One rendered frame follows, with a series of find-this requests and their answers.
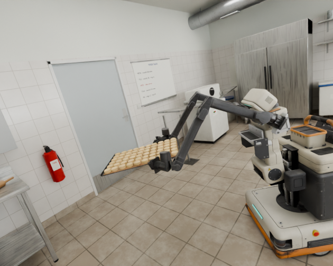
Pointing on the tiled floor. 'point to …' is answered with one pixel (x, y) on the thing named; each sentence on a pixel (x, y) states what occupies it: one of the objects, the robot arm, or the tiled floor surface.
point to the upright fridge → (278, 66)
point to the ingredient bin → (331, 97)
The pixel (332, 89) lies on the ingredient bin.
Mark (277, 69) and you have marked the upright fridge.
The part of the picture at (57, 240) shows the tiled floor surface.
